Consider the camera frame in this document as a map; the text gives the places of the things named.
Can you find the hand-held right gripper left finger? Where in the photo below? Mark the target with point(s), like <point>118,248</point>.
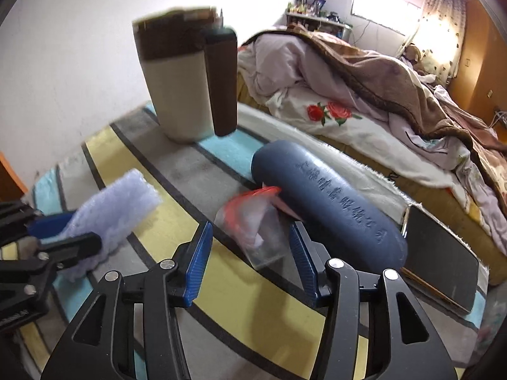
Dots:
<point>198,263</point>

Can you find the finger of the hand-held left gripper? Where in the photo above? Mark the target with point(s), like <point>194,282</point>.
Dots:
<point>51,223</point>
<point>75,245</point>

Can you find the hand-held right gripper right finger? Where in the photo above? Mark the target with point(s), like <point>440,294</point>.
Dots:
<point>303,263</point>

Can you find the clear zip bag red seal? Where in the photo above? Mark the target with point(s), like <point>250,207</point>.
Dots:
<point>261,229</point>

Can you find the purple tissue box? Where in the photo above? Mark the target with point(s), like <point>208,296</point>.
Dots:
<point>119,202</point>

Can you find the white floral bedsheet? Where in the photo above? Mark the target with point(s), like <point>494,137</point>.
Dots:
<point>356,138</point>

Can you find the black smartphone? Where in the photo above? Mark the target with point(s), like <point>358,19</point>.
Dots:
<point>439,257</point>

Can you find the wooden bed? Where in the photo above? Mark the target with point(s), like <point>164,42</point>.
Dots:
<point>427,202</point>

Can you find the brown blanket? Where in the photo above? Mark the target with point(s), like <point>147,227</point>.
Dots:
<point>376,75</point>

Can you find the pale lilac quilt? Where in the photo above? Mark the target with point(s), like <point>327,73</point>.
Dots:
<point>277,59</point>

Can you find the brown teddy bear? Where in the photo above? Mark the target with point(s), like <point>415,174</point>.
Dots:
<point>412,53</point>

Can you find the shelf with small items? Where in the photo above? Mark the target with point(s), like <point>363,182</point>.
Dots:
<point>317,21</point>

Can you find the row of bottles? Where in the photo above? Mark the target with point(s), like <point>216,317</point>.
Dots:
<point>305,6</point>

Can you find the wooden wardrobe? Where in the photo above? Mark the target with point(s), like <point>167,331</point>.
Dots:
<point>483,67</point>

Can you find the window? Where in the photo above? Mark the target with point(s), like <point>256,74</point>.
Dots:
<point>380,6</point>

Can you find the patterned curtain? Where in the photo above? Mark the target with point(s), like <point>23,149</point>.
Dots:
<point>443,19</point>

